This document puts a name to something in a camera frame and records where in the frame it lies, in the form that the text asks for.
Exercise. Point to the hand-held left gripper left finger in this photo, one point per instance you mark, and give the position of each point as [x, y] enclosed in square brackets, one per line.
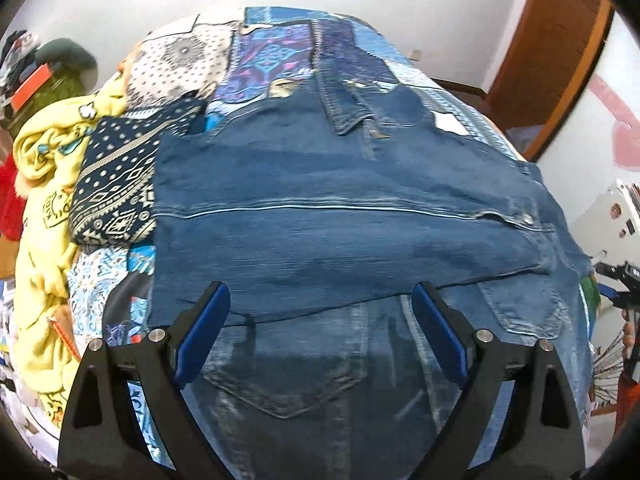
[200, 327]

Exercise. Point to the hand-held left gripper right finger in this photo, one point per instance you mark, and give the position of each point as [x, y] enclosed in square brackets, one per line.
[440, 327]

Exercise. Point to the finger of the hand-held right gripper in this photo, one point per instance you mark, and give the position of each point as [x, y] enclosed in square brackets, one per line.
[617, 287]

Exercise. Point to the blue denim jeans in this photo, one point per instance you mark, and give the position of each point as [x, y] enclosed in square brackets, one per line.
[350, 220]

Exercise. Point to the white appliance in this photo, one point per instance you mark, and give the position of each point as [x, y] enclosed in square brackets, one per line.
[612, 220]

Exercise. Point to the navy patterned cloth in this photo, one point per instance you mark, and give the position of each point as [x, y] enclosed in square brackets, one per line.
[120, 180]

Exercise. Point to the yellow printed garment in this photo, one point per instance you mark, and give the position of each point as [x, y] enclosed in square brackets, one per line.
[45, 210]

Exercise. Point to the red fuzzy cloth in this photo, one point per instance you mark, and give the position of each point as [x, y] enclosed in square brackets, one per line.
[10, 200]

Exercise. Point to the brown wooden door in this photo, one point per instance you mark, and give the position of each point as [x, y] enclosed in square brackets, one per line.
[555, 50]

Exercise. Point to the white dotted cloth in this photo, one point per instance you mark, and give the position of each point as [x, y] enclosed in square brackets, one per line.
[180, 60]

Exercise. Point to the blue patchwork bed sheet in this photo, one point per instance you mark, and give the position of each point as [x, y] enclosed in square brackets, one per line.
[280, 55]

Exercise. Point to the green knitted garment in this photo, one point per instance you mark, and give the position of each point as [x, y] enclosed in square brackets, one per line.
[60, 77]

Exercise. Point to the pink wall sticker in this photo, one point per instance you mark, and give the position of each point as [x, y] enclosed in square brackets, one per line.
[617, 115]

